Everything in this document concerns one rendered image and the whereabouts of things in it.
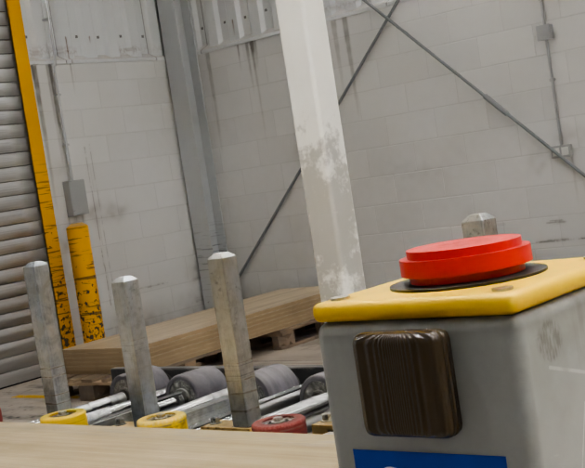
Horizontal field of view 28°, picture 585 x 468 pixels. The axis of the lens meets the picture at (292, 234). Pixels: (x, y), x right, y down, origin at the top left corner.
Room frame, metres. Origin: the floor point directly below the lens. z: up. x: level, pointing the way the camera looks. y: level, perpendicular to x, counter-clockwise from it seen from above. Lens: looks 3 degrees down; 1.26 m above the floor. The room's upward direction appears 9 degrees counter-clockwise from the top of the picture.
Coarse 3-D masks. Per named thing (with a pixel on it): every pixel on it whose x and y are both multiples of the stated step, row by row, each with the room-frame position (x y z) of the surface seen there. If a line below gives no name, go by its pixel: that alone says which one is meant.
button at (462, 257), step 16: (448, 240) 0.37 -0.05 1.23; (464, 240) 0.36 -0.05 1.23; (480, 240) 0.35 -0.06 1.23; (496, 240) 0.34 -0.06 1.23; (512, 240) 0.34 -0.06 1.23; (416, 256) 0.34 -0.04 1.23; (432, 256) 0.34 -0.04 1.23; (448, 256) 0.34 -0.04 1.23; (464, 256) 0.33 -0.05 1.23; (480, 256) 0.33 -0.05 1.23; (496, 256) 0.33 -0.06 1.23; (512, 256) 0.34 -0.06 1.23; (528, 256) 0.34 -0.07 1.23; (400, 272) 0.35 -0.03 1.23; (416, 272) 0.34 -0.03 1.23; (432, 272) 0.34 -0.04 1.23; (448, 272) 0.33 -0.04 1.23; (464, 272) 0.33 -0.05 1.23; (480, 272) 0.34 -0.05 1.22; (496, 272) 0.34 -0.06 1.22; (512, 272) 0.34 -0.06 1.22
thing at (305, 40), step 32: (288, 0) 1.60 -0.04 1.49; (320, 0) 1.62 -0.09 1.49; (288, 32) 1.61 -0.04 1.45; (320, 32) 1.61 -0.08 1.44; (288, 64) 1.61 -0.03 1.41; (320, 64) 1.60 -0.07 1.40; (320, 96) 1.60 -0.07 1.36; (320, 128) 1.59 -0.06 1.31; (320, 160) 1.59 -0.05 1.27; (320, 192) 1.60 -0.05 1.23; (320, 224) 1.60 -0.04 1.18; (352, 224) 1.62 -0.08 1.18; (320, 256) 1.61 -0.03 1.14; (352, 256) 1.61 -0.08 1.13; (320, 288) 1.62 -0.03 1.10; (352, 288) 1.60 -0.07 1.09
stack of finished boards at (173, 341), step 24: (312, 288) 9.33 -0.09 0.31; (264, 312) 8.33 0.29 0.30; (288, 312) 8.53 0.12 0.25; (312, 312) 8.73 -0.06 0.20; (168, 336) 7.64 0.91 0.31; (192, 336) 7.72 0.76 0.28; (216, 336) 7.91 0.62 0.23; (72, 360) 7.73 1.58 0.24; (96, 360) 7.59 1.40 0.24; (120, 360) 7.44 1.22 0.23; (168, 360) 7.52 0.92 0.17
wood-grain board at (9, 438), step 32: (0, 448) 1.82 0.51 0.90; (32, 448) 1.78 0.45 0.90; (64, 448) 1.74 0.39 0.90; (96, 448) 1.71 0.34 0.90; (128, 448) 1.67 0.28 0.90; (160, 448) 1.64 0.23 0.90; (192, 448) 1.61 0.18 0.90; (224, 448) 1.58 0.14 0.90; (256, 448) 1.55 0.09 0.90; (288, 448) 1.52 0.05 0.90; (320, 448) 1.49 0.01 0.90
